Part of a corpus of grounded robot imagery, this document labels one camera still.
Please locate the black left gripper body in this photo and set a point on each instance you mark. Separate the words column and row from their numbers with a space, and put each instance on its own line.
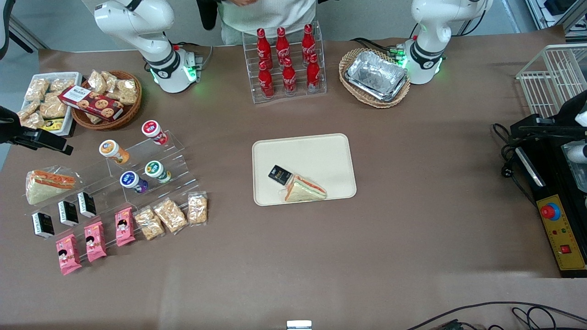
column 567, row 118

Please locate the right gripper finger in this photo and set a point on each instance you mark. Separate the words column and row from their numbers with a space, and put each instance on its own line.
column 39, row 133
column 50, row 145

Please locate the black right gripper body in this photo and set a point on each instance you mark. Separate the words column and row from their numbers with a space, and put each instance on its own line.
column 10, row 129

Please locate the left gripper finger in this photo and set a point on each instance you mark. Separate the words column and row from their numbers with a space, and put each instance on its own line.
column 527, row 121
column 545, row 131

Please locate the green lid gum bottle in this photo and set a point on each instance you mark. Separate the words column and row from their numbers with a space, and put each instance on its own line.
column 156, row 169

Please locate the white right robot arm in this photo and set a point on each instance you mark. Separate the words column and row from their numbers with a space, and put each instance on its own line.
column 137, row 25

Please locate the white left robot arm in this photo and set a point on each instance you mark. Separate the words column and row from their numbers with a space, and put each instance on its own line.
column 433, row 27

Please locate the orange lid gum bottle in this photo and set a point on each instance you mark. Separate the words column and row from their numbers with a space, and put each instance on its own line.
column 110, row 149

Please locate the purple lid gum bottle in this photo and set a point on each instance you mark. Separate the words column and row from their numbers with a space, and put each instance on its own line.
column 131, row 180

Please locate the red lid gum bottle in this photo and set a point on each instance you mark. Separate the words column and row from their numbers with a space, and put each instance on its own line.
column 152, row 129

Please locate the silver foil tray stack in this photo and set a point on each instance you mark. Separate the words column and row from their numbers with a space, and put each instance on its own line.
column 377, row 75

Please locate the beige plastic tray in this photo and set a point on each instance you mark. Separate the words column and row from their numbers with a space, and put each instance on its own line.
column 316, row 158

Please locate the clear nut brittle pack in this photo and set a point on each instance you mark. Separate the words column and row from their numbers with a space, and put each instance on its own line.
column 62, row 85
column 110, row 80
column 197, row 208
column 53, row 107
column 149, row 223
column 124, row 91
column 28, row 110
column 170, row 215
column 96, row 81
column 34, row 120
column 36, row 89

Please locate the yellow snack packet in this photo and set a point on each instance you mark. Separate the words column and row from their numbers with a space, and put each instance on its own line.
column 54, row 124

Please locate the wrapped triangle sandwich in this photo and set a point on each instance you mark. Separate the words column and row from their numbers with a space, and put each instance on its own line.
column 48, row 185
column 303, row 190

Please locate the red cookie box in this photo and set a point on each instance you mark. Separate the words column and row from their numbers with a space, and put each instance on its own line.
column 91, row 103

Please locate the white rectangular dish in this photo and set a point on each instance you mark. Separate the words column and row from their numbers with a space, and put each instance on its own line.
column 73, row 79

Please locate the brown round wicker basket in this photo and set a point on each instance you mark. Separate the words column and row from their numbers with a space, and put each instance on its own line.
column 124, row 117

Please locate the black control box yellow panel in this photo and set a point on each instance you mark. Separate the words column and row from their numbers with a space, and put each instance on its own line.
column 562, row 233

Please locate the pink snack packet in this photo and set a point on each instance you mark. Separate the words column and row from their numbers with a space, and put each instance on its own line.
column 124, row 227
column 68, row 255
column 95, row 241

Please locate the clear acrylic stepped display stand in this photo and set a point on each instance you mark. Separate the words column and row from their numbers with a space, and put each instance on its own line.
column 179, row 156

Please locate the brown paper table cover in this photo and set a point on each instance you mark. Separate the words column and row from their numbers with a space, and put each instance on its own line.
column 412, row 238

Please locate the light wicker basket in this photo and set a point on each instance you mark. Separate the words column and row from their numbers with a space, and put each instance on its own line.
column 351, row 89

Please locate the clear acrylic bottle rack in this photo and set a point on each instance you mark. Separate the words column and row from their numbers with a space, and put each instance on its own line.
column 316, row 87

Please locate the red cola bottle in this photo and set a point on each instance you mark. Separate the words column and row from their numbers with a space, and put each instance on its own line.
column 308, row 42
column 282, row 45
column 313, row 75
column 289, row 79
column 266, row 82
column 263, row 46

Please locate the black tissue pack gold print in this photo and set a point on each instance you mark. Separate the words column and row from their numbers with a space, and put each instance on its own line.
column 279, row 174

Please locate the person in white shirt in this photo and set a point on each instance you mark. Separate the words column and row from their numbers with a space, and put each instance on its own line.
column 266, row 16

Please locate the small white device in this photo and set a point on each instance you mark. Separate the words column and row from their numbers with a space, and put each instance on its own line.
column 299, row 325

